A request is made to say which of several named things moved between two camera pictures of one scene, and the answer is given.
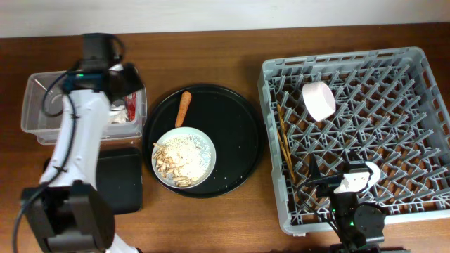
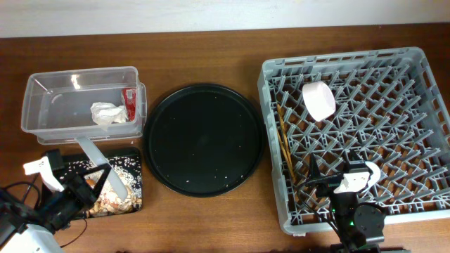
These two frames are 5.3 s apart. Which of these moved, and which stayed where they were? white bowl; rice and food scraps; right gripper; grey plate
Moved: grey plate; rice and food scraps
Stayed: right gripper; white bowl
